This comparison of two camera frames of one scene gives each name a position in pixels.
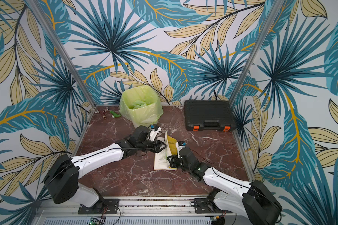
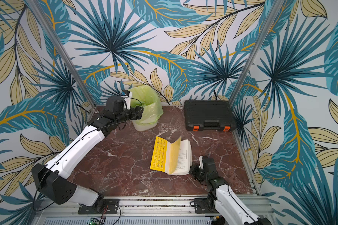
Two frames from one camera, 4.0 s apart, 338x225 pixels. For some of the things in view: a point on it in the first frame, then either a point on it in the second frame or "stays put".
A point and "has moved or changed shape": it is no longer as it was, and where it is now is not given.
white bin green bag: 141,105 stays put
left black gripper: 157,144 -> 136,113
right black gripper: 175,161 -> 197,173
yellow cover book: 161,162 has moved or changed shape
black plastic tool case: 208,115 stays put
